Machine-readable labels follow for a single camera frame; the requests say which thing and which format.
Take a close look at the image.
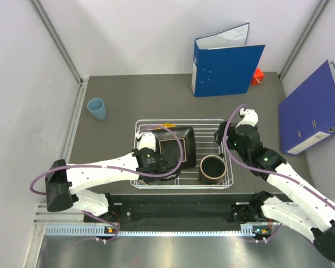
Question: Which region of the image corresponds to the dark brown mug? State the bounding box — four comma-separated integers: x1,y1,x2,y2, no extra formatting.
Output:
198,154,227,185

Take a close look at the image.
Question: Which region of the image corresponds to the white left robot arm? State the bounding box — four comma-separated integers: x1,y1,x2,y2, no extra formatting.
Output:
45,131,183,222

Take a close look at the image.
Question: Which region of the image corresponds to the white wire dish rack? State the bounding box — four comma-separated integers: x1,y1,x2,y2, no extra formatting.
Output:
131,118,234,190

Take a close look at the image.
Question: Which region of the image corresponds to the blue standing binder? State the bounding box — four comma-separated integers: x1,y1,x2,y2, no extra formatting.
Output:
191,23,265,97

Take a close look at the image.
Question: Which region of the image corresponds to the slotted cable duct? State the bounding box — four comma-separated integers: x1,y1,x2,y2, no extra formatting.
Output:
45,225,267,237

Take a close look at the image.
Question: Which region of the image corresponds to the light blue cup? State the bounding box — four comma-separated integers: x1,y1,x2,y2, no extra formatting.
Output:
87,98,107,121

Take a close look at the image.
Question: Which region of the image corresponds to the black square plate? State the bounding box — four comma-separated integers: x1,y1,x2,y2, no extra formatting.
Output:
152,126,197,169

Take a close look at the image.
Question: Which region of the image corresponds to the purple leaning binder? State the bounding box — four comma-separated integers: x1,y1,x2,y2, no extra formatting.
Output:
279,60,335,155

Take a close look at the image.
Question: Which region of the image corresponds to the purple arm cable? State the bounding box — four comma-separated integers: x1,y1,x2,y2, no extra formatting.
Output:
222,104,335,243
30,126,185,243

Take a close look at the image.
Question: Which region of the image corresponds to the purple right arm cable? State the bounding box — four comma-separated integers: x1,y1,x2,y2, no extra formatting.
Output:
222,104,335,243

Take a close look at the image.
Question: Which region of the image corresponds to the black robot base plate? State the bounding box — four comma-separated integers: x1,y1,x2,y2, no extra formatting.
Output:
100,194,269,224

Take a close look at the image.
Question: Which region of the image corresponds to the small orange object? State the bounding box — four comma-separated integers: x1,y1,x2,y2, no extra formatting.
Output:
251,68,264,85

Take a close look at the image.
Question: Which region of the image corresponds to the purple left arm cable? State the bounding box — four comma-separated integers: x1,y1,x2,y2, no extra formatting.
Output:
30,126,185,243

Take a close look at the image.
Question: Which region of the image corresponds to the yellow plate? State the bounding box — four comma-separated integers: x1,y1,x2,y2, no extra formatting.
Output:
155,123,176,130

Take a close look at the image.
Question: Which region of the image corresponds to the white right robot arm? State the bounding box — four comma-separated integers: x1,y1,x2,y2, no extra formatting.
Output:
214,104,335,262

